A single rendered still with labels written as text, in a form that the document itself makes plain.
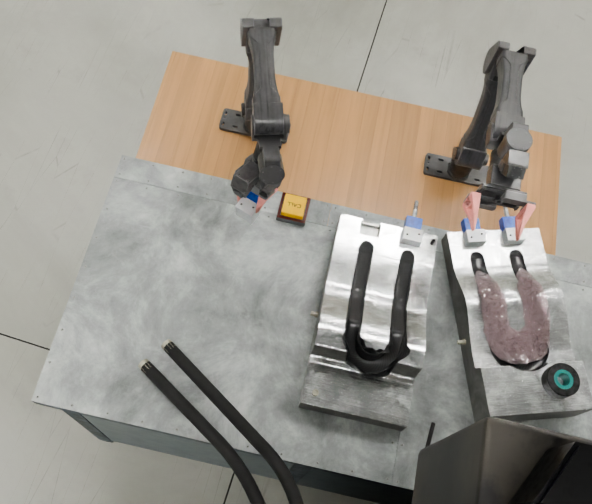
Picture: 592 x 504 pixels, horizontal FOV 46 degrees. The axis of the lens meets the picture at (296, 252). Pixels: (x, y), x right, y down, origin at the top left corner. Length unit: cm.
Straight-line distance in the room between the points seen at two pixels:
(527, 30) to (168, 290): 236
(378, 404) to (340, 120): 84
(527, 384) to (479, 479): 125
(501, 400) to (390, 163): 73
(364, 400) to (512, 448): 118
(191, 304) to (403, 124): 82
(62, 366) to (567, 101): 250
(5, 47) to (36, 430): 165
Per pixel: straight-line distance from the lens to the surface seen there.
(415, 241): 179
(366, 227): 184
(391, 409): 171
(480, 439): 54
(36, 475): 259
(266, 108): 157
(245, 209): 172
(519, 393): 176
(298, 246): 186
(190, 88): 211
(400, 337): 169
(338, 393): 169
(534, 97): 337
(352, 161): 200
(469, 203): 156
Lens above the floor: 250
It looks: 67 degrees down
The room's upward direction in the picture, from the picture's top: 13 degrees clockwise
